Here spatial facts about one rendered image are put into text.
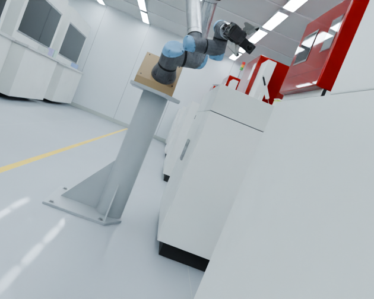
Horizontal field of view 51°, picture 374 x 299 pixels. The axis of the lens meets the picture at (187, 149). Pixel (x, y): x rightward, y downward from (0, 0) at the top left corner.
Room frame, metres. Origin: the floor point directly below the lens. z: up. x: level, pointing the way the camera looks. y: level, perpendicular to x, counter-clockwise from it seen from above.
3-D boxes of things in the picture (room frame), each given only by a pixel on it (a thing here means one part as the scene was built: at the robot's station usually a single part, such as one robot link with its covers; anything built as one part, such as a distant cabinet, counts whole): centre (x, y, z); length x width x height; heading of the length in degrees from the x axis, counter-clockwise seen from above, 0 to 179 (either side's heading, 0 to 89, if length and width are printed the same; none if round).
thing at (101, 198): (2.37, 0.40, 0.41); 0.51 x 0.44 x 0.82; 97
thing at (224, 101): (2.24, -0.33, 0.89); 0.62 x 0.35 x 0.14; 94
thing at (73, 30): (8.84, 3.54, 1.00); 1.80 x 1.08 x 2.00; 4
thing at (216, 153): (2.54, -0.30, 0.41); 0.96 x 0.64 x 0.82; 4
